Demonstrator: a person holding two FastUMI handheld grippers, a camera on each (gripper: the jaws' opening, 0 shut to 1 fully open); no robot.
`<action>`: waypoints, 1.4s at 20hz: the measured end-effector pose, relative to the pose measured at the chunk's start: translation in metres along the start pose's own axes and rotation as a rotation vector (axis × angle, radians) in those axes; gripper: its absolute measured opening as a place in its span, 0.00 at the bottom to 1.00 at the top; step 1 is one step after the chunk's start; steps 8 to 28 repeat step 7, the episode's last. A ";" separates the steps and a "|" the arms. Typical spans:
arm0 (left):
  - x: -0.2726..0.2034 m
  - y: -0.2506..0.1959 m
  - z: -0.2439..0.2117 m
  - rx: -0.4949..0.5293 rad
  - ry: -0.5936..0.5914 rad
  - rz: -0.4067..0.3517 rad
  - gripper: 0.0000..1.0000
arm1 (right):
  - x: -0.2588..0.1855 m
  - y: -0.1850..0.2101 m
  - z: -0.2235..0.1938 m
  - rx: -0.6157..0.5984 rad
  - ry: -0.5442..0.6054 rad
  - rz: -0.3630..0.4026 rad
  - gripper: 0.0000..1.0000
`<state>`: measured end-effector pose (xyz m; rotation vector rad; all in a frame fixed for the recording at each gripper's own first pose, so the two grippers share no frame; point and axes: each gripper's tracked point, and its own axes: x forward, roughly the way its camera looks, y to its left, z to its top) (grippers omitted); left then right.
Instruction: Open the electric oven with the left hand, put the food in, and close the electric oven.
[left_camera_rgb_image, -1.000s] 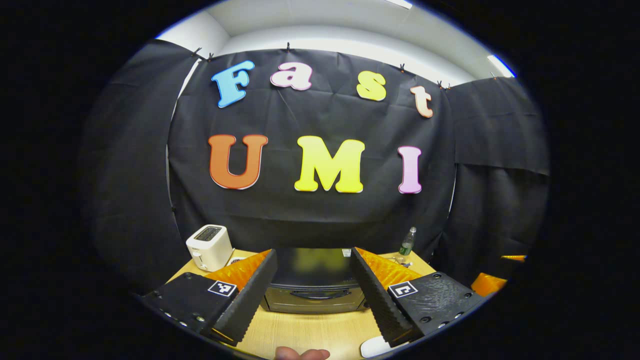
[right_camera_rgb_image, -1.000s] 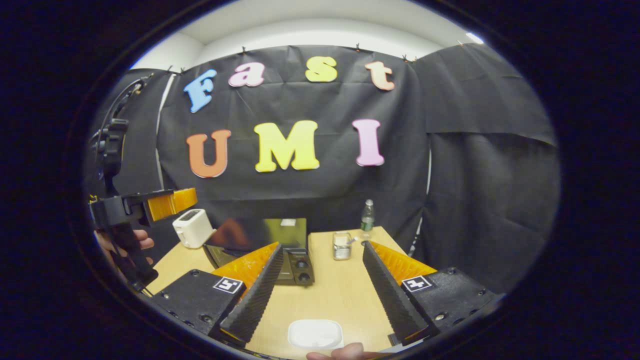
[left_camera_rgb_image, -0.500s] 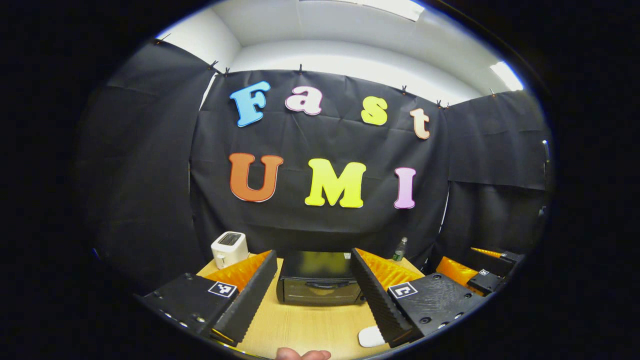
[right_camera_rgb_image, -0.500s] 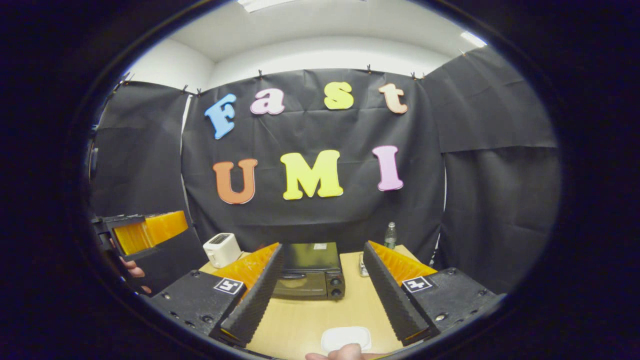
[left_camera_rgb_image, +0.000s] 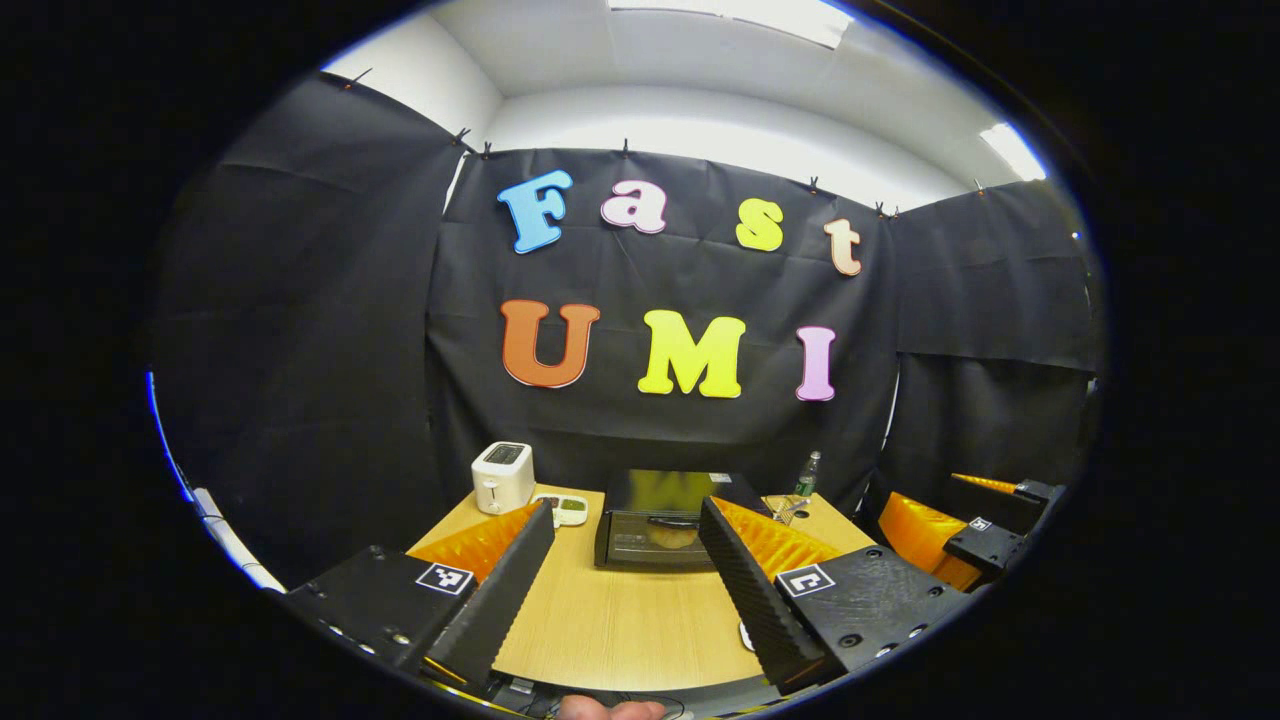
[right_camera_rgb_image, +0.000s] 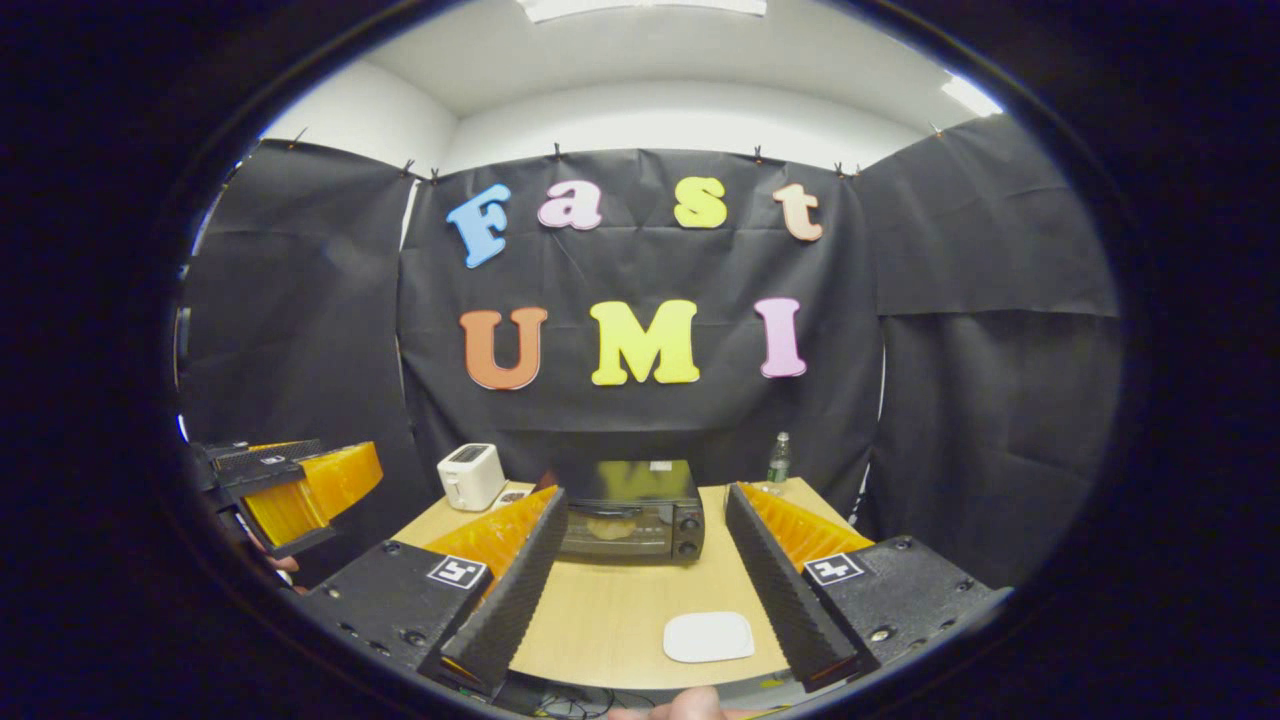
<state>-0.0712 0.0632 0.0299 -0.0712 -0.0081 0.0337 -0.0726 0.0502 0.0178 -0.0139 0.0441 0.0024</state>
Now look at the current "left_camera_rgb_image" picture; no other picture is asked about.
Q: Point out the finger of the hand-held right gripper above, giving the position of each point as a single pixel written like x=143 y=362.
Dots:
x=1035 y=500
x=985 y=545

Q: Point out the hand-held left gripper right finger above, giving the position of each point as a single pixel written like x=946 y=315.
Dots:
x=755 y=595

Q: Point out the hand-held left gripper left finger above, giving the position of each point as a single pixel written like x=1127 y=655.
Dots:
x=510 y=595

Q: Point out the golden croissant bread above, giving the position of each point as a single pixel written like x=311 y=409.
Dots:
x=672 y=537

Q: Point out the black electric oven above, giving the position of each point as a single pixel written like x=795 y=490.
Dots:
x=625 y=548

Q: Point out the white square plate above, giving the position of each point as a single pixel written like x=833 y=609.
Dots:
x=744 y=635

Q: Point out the metal mesh container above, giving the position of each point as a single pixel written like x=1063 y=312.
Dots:
x=790 y=508

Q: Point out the white divided snack dish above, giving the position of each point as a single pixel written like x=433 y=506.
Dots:
x=565 y=510

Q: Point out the white toaster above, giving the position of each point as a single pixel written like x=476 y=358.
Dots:
x=500 y=480

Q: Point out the clear plastic bottle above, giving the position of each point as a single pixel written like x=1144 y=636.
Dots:
x=808 y=478

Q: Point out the black backdrop cloth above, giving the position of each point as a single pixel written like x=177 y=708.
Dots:
x=700 y=280

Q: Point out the small ceiling light panel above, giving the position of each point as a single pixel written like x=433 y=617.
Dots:
x=1012 y=150

